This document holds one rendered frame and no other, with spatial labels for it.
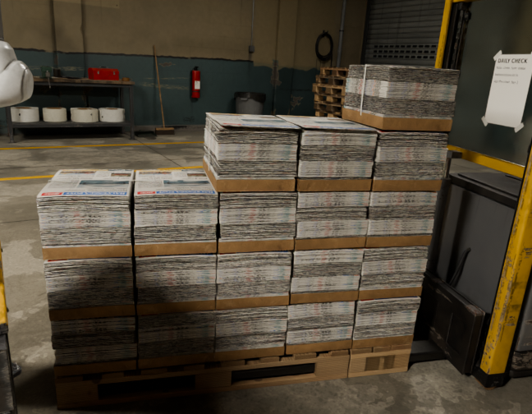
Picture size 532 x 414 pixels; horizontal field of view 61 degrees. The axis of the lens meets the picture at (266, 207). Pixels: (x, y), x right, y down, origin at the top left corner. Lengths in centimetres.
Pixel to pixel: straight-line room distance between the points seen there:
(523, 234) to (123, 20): 733
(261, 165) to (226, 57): 746
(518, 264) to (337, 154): 82
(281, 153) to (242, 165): 14
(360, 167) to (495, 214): 79
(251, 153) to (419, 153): 64
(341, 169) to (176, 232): 63
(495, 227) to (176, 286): 142
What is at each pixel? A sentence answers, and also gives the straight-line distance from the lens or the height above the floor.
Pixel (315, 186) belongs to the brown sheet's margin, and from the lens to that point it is 166.
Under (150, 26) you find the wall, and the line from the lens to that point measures 848.
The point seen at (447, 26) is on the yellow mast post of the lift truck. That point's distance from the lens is 243.
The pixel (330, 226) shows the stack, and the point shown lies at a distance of 173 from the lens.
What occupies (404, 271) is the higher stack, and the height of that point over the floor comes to 50.
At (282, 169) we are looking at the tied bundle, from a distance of 161.
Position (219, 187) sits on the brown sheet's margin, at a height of 85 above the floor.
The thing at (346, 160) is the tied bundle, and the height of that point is 95.
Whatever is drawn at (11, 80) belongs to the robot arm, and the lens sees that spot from 172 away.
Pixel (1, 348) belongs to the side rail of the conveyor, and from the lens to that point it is 88.
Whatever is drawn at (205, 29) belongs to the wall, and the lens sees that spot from 883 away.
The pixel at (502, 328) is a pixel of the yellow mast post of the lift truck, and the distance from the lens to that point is 211.
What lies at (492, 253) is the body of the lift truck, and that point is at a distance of 231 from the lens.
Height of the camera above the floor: 126
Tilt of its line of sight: 17 degrees down
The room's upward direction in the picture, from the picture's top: 4 degrees clockwise
